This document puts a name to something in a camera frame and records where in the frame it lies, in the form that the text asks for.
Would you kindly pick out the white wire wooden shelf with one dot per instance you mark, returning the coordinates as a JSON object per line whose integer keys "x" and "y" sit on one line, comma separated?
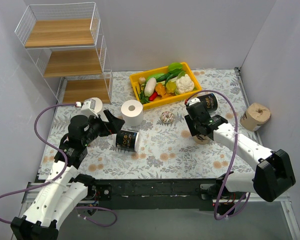
{"x": 67, "y": 45}

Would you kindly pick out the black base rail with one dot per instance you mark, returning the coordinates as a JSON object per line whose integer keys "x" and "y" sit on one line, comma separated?
{"x": 150, "y": 194}

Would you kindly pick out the green herb sprig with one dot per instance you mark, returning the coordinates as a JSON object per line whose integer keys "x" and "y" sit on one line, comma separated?
{"x": 143, "y": 92}

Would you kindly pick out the yellow plastic bin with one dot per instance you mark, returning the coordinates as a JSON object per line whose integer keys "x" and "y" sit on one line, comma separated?
{"x": 134, "y": 79}

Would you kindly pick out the small mushroom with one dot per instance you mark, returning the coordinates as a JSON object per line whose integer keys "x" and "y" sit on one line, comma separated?
{"x": 141, "y": 80}

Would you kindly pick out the black wrapped roll right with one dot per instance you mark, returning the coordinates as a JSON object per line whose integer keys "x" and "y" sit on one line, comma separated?
{"x": 209, "y": 101}

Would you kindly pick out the green cucumber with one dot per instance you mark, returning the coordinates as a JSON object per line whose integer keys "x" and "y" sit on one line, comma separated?
{"x": 162, "y": 77}

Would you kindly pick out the white radish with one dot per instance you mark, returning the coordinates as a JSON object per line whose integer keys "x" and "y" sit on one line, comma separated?
{"x": 150, "y": 86}

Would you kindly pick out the orange yellow pepper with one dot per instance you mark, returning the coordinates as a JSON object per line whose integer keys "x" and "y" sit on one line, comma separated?
{"x": 160, "y": 89}

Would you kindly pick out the white toilet paper roll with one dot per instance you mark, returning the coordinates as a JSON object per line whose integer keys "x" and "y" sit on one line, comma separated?
{"x": 96, "y": 105}
{"x": 132, "y": 113}

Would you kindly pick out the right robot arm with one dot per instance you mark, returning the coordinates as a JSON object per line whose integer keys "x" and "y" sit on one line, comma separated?
{"x": 272, "y": 170}

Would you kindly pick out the white cauliflower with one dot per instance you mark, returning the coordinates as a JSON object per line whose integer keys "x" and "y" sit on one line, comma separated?
{"x": 184, "y": 84}

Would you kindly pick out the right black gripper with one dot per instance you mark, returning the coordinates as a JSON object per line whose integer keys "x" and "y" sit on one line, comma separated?
{"x": 194, "y": 111}

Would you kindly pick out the black wrapped roll left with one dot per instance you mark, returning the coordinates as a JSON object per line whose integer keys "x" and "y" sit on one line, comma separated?
{"x": 127, "y": 140}

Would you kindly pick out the black wrapped roll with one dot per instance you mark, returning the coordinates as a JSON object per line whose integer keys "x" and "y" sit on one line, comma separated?
{"x": 127, "y": 140}
{"x": 209, "y": 101}

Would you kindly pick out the green leafy vegetable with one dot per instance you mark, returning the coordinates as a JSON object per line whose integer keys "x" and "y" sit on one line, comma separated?
{"x": 175, "y": 67}

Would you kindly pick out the brown paper roll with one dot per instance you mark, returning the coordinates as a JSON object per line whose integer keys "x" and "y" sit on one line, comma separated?
{"x": 255, "y": 116}
{"x": 201, "y": 139}

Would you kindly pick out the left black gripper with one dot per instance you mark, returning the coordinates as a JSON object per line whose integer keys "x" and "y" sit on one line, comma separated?
{"x": 107, "y": 125}

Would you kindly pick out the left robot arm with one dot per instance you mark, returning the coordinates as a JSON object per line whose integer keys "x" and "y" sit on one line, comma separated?
{"x": 64, "y": 189}

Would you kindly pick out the red chili pepper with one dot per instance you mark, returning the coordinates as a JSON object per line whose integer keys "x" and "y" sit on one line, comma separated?
{"x": 153, "y": 96}

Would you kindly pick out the floral table mat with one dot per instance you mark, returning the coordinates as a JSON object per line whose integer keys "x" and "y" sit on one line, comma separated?
{"x": 165, "y": 150}

